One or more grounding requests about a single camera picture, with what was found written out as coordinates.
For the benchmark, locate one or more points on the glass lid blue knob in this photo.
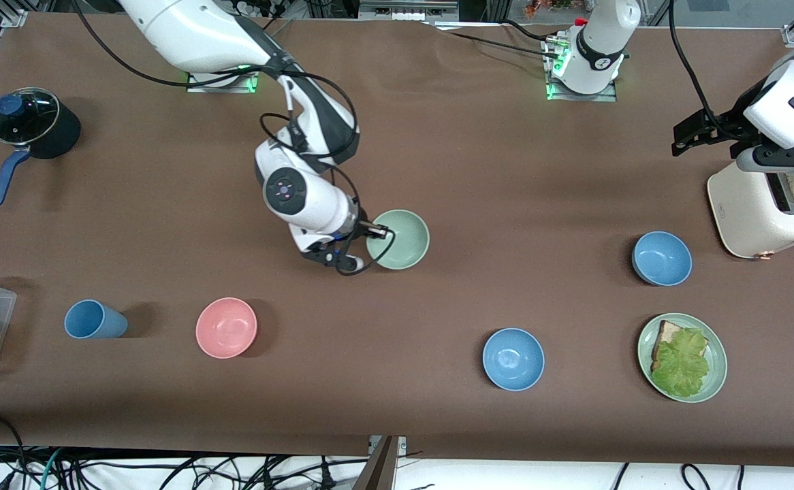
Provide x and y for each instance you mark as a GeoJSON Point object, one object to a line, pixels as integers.
{"type": "Point", "coordinates": [26, 116]}

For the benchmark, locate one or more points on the cream white toaster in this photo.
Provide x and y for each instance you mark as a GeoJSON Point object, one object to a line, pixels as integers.
{"type": "Point", "coordinates": [744, 211]}

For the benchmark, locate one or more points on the brown table cloth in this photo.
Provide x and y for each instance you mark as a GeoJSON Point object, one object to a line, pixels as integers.
{"type": "Point", "coordinates": [506, 170]}

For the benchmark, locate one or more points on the blue cup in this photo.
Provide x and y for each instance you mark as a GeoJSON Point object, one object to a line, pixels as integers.
{"type": "Point", "coordinates": [94, 320]}

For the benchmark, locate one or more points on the dark metal bar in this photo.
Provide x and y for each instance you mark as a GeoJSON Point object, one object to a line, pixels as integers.
{"type": "Point", "coordinates": [376, 473]}

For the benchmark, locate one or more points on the green plate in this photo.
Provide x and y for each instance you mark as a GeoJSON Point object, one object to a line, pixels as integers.
{"type": "Point", "coordinates": [716, 367]}

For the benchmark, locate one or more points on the bread slice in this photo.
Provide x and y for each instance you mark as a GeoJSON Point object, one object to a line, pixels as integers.
{"type": "Point", "coordinates": [669, 333]}

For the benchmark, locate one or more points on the blue bowl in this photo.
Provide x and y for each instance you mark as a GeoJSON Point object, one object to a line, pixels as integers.
{"type": "Point", "coordinates": [513, 359]}
{"type": "Point", "coordinates": [661, 258]}

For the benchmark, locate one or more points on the aluminium frame profile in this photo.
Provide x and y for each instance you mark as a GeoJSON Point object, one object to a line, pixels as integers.
{"type": "Point", "coordinates": [404, 12]}

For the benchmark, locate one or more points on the metal bracket plate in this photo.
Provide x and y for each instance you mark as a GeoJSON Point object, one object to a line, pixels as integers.
{"type": "Point", "coordinates": [402, 446]}

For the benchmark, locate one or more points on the orange red background object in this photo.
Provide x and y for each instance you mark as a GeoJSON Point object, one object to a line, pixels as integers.
{"type": "Point", "coordinates": [533, 8]}

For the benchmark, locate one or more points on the pink bowl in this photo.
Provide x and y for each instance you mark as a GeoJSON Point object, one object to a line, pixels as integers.
{"type": "Point", "coordinates": [227, 328]}

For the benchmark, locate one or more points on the green bowl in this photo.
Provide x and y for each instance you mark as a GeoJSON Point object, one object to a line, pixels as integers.
{"type": "Point", "coordinates": [407, 238]}

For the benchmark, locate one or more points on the green lettuce leaf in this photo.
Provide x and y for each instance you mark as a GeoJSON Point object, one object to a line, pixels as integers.
{"type": "Point", "coordinates": [679, 367]}

